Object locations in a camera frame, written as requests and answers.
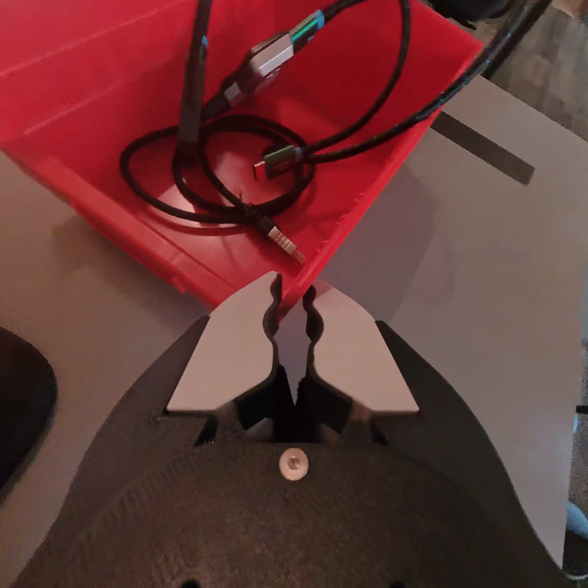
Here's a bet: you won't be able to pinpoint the red plastic bin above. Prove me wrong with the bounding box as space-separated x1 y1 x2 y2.
0 0 486 319

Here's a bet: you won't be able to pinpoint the long silver hub adapter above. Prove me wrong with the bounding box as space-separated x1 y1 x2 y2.
224 31 296 110

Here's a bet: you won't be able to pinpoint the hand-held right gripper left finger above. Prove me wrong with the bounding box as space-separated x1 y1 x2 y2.
166 270 295 430

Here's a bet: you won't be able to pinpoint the dark flat plug cable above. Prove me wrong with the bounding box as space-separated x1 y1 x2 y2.
177 0 214 159

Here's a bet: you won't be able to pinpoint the coiled black cable silver plug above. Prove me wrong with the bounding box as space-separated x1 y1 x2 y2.
120 114 318 266

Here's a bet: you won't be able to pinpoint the braided hdmi cable green plugs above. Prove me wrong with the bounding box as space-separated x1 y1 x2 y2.
254 0 559 181

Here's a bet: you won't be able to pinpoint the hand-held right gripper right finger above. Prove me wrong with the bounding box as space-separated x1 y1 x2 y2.
295 284 420 432

